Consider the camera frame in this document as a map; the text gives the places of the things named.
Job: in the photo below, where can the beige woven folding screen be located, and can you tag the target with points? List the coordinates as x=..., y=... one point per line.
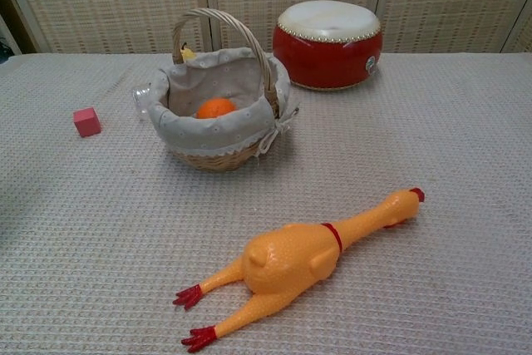
x=104, y=1

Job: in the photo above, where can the wicker basket with fabric liner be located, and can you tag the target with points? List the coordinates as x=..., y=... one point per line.
x=216, y=139

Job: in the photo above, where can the orange fruit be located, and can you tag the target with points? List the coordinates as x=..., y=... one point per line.
x=216, y=108

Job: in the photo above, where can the white woven fringed tablecloth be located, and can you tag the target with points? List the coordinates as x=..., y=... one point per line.
x=374, y=164

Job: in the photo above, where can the yellow rubber chicken toy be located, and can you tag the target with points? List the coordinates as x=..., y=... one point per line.
x=291, y=259

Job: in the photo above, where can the red drum with white skin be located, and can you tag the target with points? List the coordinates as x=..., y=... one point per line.
x=328, y=51

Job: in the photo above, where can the clear bottle with red label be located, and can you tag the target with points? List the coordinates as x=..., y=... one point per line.
x=142, y=101

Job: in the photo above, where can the yellow duck toy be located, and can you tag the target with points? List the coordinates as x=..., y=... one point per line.
x=188, y=52

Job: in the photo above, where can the pink cube block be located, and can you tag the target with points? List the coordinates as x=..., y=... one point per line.
x=87, y=122

